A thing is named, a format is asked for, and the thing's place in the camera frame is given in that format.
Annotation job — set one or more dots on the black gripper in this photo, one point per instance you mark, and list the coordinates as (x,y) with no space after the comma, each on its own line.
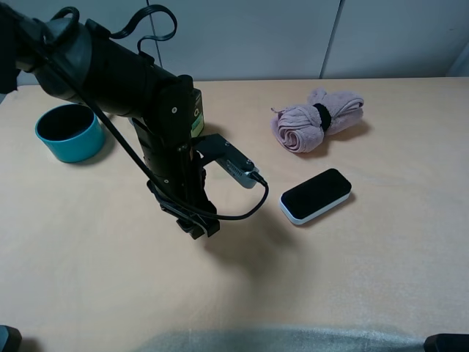
(177,177)

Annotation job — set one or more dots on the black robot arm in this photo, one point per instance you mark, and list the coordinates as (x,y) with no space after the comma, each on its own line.
(84,63)

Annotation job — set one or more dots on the black and white eraser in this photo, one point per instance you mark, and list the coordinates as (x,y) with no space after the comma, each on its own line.
(315,196)

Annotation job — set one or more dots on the dark green pump bottle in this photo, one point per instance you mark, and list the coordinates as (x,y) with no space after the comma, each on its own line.
(197,124)

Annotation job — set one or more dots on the rolled pink towel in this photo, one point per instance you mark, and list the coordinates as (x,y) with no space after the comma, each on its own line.
(303,127)

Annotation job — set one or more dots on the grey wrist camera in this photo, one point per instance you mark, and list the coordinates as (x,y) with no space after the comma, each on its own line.
(215,148)

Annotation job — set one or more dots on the teal saucepan with handle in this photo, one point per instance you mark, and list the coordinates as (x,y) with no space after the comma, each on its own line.
(71,132)

